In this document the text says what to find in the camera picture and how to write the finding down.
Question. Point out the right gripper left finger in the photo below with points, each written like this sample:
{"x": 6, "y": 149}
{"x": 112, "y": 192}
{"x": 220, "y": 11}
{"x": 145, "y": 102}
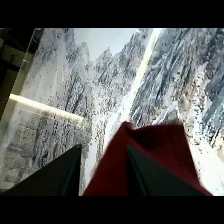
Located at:
{"x": 55, "y": 176}

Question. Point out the red garment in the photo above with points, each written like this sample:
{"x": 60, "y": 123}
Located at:
{"x": 156, "y": 140}

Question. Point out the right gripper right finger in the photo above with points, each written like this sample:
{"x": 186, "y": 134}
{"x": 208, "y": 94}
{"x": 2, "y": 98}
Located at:
{"x": 160, "y": 180}

